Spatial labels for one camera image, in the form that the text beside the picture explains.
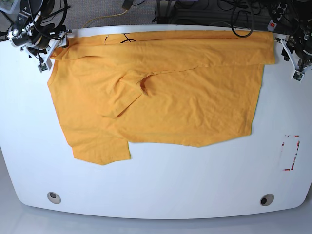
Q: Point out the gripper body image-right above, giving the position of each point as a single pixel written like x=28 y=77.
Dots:
x=304 y=52

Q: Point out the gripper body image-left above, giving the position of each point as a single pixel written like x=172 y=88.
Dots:
x=39 y=42

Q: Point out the orange yellow T-shirt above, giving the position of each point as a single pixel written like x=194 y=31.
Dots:
x=191 y=88

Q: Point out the white power strip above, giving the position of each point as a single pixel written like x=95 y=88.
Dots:
x=276 y=11

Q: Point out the red tape rectangle marking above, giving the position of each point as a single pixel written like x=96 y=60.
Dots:
x=289 y=152

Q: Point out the right table grommet hole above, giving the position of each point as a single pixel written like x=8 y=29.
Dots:
x=267 y=200

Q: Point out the table grommet hole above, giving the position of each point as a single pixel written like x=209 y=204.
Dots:
x=54 y=198
x=267 y=200

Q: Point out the left table grommet hole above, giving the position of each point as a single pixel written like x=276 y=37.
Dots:
x=54 y=198

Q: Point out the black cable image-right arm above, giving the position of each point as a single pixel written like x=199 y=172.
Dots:
x=242 y=19

